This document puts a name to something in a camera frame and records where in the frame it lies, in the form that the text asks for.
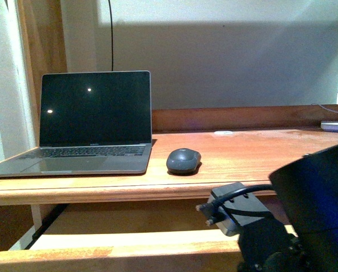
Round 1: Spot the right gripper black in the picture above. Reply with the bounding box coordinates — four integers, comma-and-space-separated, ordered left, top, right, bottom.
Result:
237, 218, 308, 271

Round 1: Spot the grey computer mouse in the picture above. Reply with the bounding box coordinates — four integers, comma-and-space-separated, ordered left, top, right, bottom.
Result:
166, 148, 201, 175

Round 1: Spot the wooden keyboard tray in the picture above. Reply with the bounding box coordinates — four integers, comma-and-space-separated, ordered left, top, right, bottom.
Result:
0, 199, 242, 271

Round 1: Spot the wooden desk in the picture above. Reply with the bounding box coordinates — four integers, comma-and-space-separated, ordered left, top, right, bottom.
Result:
0, 105, 338, 214

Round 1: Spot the white round desk sticker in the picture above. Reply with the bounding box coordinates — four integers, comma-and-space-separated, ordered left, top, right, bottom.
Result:
214, 130, 234, 135

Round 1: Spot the white lamp base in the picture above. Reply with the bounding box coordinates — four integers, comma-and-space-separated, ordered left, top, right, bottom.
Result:
320, 121, 338, 133

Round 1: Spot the grey open laptop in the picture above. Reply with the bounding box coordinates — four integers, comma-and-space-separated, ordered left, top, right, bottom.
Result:
0, 71, 152, 177

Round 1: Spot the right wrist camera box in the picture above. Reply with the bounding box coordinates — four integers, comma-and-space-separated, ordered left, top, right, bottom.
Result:
196, 182, 274, 236

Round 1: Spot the white lamp cable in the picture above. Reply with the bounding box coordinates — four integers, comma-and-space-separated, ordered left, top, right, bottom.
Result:
312, 103, 338, 114

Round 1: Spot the black wall cable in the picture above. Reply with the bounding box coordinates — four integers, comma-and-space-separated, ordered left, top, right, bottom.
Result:
107, 0, 115, 71

